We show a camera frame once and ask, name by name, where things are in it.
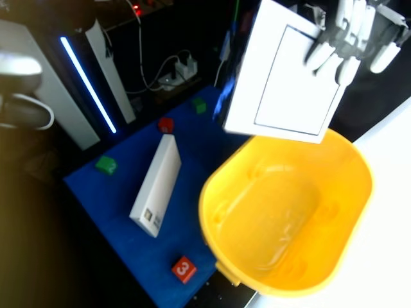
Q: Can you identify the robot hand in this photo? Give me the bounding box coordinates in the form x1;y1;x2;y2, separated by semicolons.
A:
303;0;408;84

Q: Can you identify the white square box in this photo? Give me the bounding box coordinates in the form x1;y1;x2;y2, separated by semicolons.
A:
212;0;349;144

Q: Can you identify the long white box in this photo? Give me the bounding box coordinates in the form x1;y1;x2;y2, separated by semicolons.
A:
129;133;182;239

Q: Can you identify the white power strip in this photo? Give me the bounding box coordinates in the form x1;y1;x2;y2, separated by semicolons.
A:
157;54;198;91

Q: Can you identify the yellow plastic tub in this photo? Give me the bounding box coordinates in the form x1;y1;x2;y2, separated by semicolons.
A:
198;128;375;298

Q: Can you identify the green cube printed two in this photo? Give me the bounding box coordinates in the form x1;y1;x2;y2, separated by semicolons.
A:
94;155;119;176

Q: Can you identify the red cube printed three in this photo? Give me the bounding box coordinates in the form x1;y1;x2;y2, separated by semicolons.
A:
171;255;198;284

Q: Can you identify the blue foam mat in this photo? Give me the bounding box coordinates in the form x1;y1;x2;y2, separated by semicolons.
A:
62;85;258;308

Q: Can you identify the white tower with blue light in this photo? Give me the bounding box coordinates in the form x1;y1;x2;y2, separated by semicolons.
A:
0;19;136;151

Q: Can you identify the white cable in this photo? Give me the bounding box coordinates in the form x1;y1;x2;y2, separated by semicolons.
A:
213;30;232;88
125;0;168;92

